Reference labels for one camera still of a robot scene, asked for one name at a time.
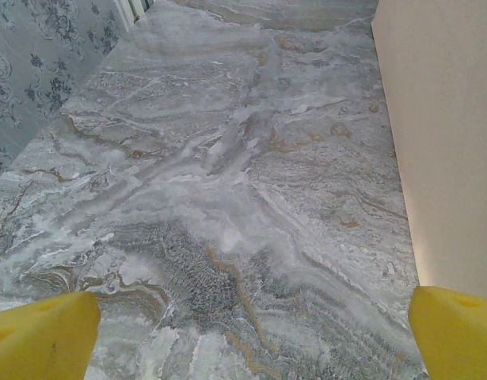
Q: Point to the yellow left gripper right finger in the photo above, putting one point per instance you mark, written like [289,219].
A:
[457,336]

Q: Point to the white paper bag blue checks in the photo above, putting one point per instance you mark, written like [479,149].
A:
[445,138]

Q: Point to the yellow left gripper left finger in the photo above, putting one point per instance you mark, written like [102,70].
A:
[41,340]

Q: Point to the aluminium frame post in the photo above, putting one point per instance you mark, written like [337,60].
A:
[134,10]

